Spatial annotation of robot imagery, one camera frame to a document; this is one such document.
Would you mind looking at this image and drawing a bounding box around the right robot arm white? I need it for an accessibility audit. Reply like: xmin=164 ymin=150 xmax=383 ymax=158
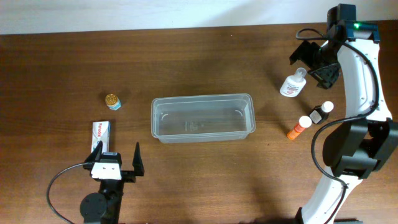
xmin=289 ymin=4 xmax=397 ymax=223

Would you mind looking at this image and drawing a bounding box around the small jar gold lid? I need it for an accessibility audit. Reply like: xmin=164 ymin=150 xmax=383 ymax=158
xmin=104 ymin=93 xmax=121 ymax=110

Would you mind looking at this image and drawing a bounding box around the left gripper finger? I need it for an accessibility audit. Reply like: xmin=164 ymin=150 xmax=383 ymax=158
xmin=132 ymin=142 xmax=145 ymax=177
xmin=85 ymin=141 xmax=103 ymax=162

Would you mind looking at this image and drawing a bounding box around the white Panadol box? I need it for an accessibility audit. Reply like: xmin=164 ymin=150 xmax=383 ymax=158
xmin=91 ymin=121 xmax=111 ymax=152

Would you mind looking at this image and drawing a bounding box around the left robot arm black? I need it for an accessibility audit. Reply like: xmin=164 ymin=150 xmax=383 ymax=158
xmin=80 ymin=142 xmax=145 ymax=224

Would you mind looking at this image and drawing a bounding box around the clear plastic container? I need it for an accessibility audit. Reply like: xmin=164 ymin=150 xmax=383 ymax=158
xmin=151 ymin=93 xmax=256 ymax=144

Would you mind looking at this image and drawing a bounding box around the dark syrup bottle white cap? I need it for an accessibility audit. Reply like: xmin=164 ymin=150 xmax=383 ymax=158
xmin=309 ymin=101 xmax=334 ymax=124

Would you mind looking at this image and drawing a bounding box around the orange tube white cap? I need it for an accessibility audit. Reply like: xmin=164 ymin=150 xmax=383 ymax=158
xmin=287 ymin=116 xmax=312 ymax=140

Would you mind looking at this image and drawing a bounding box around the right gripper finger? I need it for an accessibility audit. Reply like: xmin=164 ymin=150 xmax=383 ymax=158
xmin=309 ymin=63 xmax=341 ymax=90
xmin=289 ymin=40 xmax=315 ymax=67

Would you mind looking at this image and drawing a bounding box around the white lotion bottle clear cap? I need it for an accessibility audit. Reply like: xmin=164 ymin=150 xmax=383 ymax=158
xmin=279 ymin=68 xmax=307 ymax=98

